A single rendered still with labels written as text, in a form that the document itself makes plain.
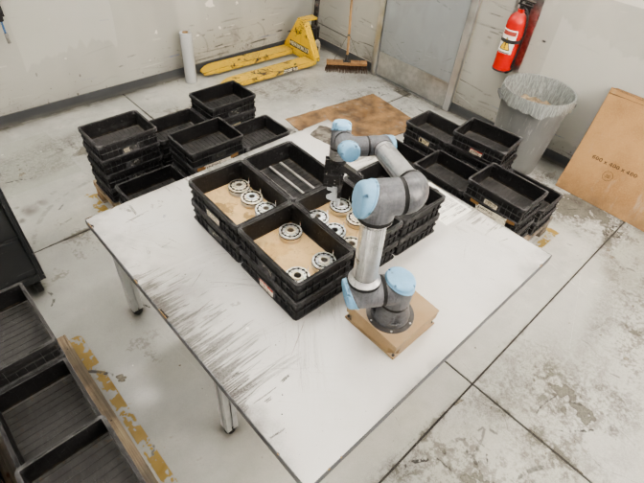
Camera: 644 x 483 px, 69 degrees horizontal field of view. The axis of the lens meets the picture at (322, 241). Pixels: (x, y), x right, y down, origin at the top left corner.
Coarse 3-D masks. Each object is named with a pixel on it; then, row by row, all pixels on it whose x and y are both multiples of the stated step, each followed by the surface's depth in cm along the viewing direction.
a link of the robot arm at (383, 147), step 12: (372, 144) 169; (384, 144) 165; (396, 144) 171; (384, 156) 160; (396, 156) 156; (384, 168) 160; (396, 168) 151; (408, 168) 149; (408, 180) 137; (420, 180) 139; (420, 192) 137; (420, 204) 138
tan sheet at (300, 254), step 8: (272, 232) 205; (256, 240) 201; (264, 240) 201; (272, 240) 202; (304, 240) 203; (264, 248) 197; (272, 248) 198; (280, 248) 198; (288, 248) 198; (296, 248) 199; (304, 248) 199; (312, 248) 200; (320, 248) 200; (272, 256) 195; (280, 256) 195; (288, 256) 195; (296, 256) 196; (304, 256) 196; (312, 256) 196; (280, 264) 191; (288, 264) 192; (296, 264) 192; (304, 264) 192; (312, 272) 190
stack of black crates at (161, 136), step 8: (176, 112) 339; (184, 112) 344; (192, 112) 343; (152, 120) 329; (160, 120) 333; (168, 120) 338; (176, 120) 343; (184, 120) 347; (192, 120) 349; (200, 120) 338; (160, 128) 337; (168, 128) 342; (176, 128) 343; (160, 136) 334; (160, 144) 312; (168, 144) 315; (160, 152) 320; (168, 152) 320; (168, 160) 324
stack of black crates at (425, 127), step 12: (408, 120) 356; (420, 120) 367; (432, 120) 371; (444, 120) 363; (408, 132) 358; (420, 132) 351; (432, 132) 366; (444, 132) 367; (408, 144) 363; (420, 144) 354; (432, 144) 347; (444, 144) 338
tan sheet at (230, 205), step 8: (208, 192) 222; (216, 192) 222; (224, 192) 223; (216, 200) 218; (224, 200) 218; (232, 200) 219; (240, 200) 219; (264, 200) 220; (224, 208) 214; (232, 208) 215; (240, 208) 215; (232, 216) 211; (240, 216) 211; (248, 216) 212
